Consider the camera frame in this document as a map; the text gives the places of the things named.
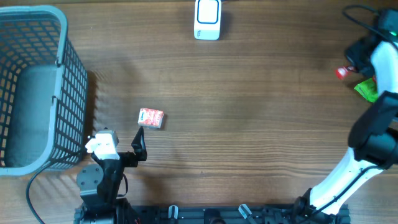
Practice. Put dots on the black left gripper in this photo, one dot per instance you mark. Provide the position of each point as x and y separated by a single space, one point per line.
131 161

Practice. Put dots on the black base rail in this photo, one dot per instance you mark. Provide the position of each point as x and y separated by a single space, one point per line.
200 215

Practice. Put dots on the green candy bag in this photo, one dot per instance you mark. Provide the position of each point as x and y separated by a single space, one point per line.
368 90

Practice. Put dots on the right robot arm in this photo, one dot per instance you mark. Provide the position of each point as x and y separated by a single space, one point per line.
372 143

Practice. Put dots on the red coffee stick sachet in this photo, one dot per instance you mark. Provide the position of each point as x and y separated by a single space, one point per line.
342 72

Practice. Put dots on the red Kleenex tissue pack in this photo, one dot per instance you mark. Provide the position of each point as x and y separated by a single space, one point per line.
150 118

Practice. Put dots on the white barcode scanner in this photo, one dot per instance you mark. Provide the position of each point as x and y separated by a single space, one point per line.
207 19

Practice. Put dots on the grey plastic basket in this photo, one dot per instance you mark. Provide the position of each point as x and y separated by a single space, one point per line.
44 90

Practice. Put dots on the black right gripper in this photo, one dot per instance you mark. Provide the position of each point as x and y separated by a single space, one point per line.
353 50

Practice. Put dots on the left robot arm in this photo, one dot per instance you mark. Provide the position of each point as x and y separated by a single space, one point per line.
99 183

